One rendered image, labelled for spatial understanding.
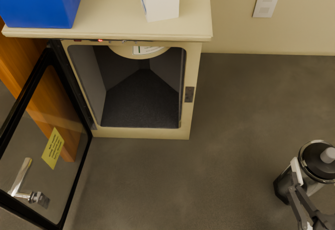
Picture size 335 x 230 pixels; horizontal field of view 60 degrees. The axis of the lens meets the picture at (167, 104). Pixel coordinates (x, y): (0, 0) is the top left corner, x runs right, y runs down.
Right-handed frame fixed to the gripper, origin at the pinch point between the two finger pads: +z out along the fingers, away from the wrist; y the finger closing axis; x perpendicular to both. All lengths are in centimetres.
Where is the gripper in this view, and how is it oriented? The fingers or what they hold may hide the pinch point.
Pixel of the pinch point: (315, 169)
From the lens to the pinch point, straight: 83.0
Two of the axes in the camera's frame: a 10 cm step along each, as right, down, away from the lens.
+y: -10.0, -0.3, 0.2
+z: 0.4, -8.3, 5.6
